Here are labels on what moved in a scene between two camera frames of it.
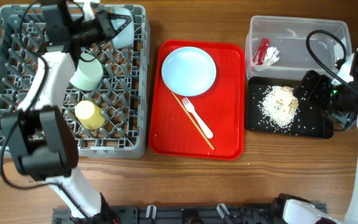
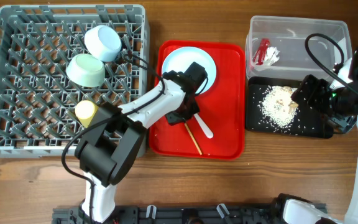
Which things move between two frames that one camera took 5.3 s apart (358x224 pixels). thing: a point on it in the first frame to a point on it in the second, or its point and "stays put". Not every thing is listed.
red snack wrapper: x=261 y=52 stays put
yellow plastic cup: x=90 y=115 stays put
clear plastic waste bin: x=284 y=48 stays put
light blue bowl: x=124 y=40 to x=103 y=43
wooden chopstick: x=191 y=119 to x=193 y=139
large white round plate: x=188 y=71 stays put
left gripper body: x=97 y=30 to x=186 y=112
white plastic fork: x=189 y=107 stays put
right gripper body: x=323 y=94 stays put
